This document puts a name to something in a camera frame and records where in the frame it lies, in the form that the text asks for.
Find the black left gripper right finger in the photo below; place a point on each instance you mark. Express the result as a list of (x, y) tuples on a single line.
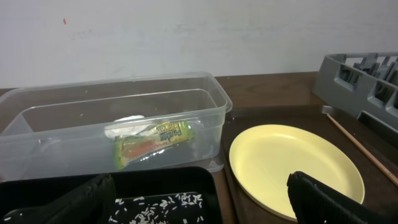
[(314, 202)]

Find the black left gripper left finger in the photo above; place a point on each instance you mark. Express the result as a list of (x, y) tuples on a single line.
[(81, 199)]

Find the green snack wrapper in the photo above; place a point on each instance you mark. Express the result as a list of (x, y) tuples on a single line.
[(152, 140)]

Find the yellow plate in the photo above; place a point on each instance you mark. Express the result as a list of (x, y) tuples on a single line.
[(263, 157)]

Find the wooden chopstick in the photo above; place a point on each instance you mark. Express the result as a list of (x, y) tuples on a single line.
[(372, 158)]

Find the white tissue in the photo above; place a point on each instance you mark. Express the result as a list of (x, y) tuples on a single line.
[(126, 128)]

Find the grey dishwasher rack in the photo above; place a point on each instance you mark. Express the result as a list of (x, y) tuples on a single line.
[(360, 84)]

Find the black bin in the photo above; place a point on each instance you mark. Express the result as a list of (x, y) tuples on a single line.
[(169, 181)]

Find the spilled rice pile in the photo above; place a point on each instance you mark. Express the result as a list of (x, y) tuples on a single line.
[(185, 208)]

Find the dark brown tray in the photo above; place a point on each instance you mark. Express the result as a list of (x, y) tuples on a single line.
[(380, 193)]

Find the clear plastic bin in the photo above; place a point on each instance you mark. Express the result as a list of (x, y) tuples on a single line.
[(54, 131)]

